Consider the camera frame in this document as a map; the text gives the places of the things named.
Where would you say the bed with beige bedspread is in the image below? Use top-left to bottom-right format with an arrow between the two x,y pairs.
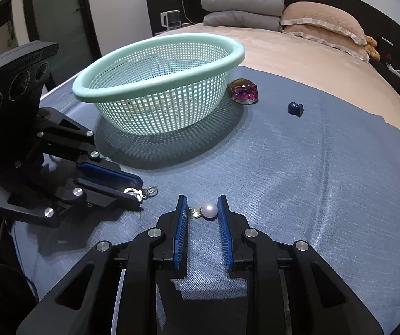
41,21 -> 400,137

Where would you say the purple glass gem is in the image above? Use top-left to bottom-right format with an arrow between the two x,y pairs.
228,78 -> 259,105

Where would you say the pearl earring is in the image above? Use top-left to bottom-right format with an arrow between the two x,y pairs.
189,203 -> 218,221

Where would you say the dark bedside table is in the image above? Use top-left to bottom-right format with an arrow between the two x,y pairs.
369,58 -> 400,98

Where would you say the small crystal earring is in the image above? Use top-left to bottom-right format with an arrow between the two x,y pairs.
124,186 -> 159,202

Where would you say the pink ruffled pillow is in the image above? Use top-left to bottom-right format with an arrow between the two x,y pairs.
280,2 -> 367,45
284,24 -> 371,63

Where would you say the dark glass door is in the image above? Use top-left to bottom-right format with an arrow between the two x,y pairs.
23,0 -> 101,91

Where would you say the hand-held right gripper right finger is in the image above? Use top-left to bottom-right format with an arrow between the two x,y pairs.
217,195 -> 384,335

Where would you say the folded grey duvet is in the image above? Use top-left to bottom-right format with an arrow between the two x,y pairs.
203,10 -> 281,32
200,0 -> 286,17

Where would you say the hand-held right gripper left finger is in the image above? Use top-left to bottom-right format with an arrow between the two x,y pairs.
16,195 -> 190,335

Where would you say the brown teddy bear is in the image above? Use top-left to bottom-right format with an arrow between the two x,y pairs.
365,36 -> 381,61

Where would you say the blue cloth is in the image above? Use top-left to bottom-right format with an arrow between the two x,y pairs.
11,64 -> 400,335

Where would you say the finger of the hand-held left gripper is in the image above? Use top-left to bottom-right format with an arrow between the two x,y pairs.
34,108 -> 143,191
43,178 -> 145,217

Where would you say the mint green plastic basket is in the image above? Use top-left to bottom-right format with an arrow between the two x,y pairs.
72,33 -> 246,136

